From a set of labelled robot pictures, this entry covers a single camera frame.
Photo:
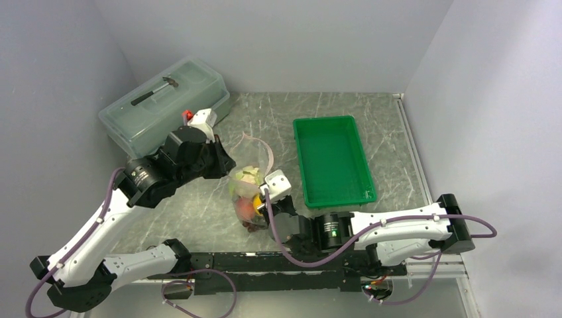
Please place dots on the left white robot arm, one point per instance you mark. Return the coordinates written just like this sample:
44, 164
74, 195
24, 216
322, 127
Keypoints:
82, 273

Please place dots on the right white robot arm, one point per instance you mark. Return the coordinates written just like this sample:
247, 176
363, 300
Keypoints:
391, 237

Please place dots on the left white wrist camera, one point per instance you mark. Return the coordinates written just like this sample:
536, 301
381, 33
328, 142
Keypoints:
203, 120

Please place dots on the white cauliflower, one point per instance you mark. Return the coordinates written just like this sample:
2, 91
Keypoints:
245, 182

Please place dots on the orange fruit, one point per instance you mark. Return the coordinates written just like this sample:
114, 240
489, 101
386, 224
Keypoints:
257, 205

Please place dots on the clear plastic storage box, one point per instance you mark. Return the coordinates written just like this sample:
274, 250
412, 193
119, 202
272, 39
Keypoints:
140, 130

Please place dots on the green plastic tray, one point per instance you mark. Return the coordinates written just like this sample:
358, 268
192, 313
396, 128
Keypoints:
333, 164

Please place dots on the pink peach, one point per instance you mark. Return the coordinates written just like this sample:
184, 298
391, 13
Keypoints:
245, 209

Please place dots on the black handled hammer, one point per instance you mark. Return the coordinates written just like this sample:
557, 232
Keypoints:
167, 82

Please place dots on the clear zip top bag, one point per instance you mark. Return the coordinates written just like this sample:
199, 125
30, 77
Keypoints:
254, 160

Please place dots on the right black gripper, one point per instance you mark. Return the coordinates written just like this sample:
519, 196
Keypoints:
287, 200

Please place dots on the dark red grape bunch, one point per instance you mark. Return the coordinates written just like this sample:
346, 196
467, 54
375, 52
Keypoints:
251, 227

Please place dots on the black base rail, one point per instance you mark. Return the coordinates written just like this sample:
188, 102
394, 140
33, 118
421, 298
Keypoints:
217, 272

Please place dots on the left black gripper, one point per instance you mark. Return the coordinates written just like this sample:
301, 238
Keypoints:
224, 162

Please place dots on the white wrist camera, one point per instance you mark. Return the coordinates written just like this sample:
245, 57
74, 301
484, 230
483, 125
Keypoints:
203, 120
277, 184

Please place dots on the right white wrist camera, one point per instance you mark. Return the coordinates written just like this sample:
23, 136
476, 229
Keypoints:
277, 184

